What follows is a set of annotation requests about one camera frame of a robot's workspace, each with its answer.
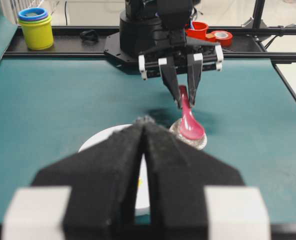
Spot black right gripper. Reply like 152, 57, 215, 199
138, 35, 224, 109

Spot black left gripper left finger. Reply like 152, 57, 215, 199
2, 117, 148, 240

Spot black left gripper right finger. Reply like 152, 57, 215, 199
142, 116, 273, 240

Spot pink plastic spoon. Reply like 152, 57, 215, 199
179, 85, 205, 141

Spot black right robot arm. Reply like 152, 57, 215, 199
104, 0, 224, 108

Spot red tape dispenser cup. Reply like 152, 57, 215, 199
185, 21, 209, 40

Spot silver glittery coaster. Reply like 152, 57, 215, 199
169, 118, 208, 150

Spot white plate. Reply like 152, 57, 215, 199
78, 124, 150, 217

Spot red tape roll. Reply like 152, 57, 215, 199
206, 30, 233, 47

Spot green table mat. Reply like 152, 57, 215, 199
0, 0, 296, 226

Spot yellow-green stacked cups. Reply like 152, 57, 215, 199
17, 7, 54, 51

